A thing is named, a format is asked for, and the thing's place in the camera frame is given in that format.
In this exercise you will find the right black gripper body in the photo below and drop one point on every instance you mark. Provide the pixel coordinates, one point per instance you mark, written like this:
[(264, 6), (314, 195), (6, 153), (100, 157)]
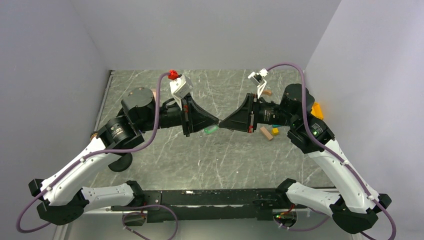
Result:
[(267, 113)]

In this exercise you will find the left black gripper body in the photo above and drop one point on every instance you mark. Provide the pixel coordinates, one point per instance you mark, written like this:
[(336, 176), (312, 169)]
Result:
[(173, 115)]

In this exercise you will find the green key tag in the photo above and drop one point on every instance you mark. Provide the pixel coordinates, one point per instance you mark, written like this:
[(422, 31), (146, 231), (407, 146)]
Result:
[(210, 130)]

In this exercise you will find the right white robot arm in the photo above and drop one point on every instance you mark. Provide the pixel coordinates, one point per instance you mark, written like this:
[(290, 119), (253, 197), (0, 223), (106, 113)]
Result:
[(355, 206)]

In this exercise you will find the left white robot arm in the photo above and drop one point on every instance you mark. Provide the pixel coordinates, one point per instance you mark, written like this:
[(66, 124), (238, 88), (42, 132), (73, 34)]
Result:
[(64, 197)]

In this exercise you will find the tan rectangular wooden block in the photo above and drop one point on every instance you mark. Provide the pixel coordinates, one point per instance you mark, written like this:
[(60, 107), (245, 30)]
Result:
[(266, 133)]

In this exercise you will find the brown arch wooden block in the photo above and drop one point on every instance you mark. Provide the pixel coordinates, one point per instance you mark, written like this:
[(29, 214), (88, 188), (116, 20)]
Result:
[(267, 92)]

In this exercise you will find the yellow small wooden block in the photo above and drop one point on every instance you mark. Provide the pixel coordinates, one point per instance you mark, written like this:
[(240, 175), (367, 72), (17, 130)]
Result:
[(275, 131)]

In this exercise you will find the pink microphone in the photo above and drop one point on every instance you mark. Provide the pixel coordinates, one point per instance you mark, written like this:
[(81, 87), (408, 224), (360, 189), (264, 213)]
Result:
[(154, 94)]

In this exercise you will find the yellow plastic bin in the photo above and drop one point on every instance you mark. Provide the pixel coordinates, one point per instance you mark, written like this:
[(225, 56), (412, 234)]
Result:
[(316, 111)]

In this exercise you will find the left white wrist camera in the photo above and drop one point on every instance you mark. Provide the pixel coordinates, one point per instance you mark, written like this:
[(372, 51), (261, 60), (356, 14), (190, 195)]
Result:
[(179, 88)]

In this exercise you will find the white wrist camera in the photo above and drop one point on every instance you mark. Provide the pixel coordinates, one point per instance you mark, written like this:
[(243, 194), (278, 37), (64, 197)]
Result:
[(258, 78), (179, 88)]

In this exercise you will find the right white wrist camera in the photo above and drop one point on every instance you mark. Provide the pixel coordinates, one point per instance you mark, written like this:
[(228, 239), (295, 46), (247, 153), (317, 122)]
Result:
[(258, 78)]

